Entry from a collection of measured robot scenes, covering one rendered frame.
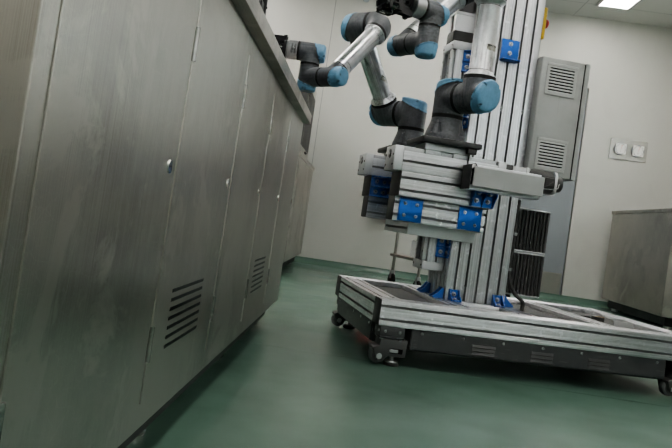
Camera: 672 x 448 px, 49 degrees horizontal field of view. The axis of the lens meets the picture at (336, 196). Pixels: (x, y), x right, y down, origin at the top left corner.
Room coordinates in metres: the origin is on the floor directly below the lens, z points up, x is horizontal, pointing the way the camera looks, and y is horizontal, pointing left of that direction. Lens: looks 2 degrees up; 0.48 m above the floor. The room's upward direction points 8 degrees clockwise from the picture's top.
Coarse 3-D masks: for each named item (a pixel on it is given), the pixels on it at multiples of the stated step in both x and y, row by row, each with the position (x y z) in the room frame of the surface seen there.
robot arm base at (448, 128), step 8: (432, 120) 2.74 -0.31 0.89; (440, 120) 2.71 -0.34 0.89; (448, 120) 2.70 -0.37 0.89; (456, 120) 2.71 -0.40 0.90; (432, 128) 2.72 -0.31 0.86; (440, 128) 2.70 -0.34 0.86; (448, 128) 2.69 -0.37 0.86; (456, 128) 2.70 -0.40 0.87; (440, 136) 2.69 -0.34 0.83; (448, 136) 2.69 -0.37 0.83; (456, 136) 2.70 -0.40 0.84
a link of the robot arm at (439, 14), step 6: (432, 0) 2.47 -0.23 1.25; (432, 6) 2.45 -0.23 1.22; (438, 6) 2.47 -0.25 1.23; (444, 6) 2.50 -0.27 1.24; (426, 12) 2.45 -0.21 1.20; (432, 12) 2.46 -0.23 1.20; (438, 12) 2.47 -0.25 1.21; (444, 12) 2.48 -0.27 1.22; (420, 18) 2.46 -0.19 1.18; (426, 18) 2.47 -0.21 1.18; (432, 18) 2.46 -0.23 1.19; (438, 18) 2.47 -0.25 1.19; (444, 18) 2.49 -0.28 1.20; (438, 24) 2.47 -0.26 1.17; (444, 24) 2.51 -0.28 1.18
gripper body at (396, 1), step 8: (376, 0) 2.40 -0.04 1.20; (384, 0) 2.38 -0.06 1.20; (392, 0) 2.35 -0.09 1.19; (400, 0) 2.37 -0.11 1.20; (408, 0) 2.42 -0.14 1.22; (416, 0) 2.41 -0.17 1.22; (376, 8) 2.40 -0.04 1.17; (384, 8) 2.39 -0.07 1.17; (392, 8) 2.38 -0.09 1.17; (400, 8) 2.37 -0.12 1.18; (408, 8) 2.41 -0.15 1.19; (408, 16) 2.42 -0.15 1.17
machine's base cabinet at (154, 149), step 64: (0, 0) 0.65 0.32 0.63; (64, 0) 0.69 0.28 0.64; (128, 0) 0.85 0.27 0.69; (192, 0) 1.12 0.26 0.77; (0, 64) 0.65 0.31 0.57; (64, 64) 0.71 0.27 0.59; (128, 64) 0.88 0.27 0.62; (192, 64) 1.18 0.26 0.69; (256, 64) 1.78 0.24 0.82; (0, 128) 0.65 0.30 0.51; (64, 128) 0.73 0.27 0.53; (128, 128) 0.92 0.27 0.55; (192, 128) 1.24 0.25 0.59; (256, 128) 1.91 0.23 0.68; (0, 192) 0.65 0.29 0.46; (64, 192) 0.75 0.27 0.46; (128, 192) 0.96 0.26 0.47; (192, 192) 1.31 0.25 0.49; (256, 192) 2.08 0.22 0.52; (0, 256) 0.65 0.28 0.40; (64, 256) 0.78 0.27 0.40; (128, 256) 1.00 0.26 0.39; (192, 256) 1.39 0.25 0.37; (256, 256) 2.28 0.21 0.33; (0, 320) 0.66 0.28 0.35; (64, 320) 0.81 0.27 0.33; (128, 320) 1.04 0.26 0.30; (192, 320) 1.47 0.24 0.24; (256, 320) 2.87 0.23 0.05; (0, 384) 0.68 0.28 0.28; (64, 384) 0.84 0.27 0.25; (128, 384) 1.09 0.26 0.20
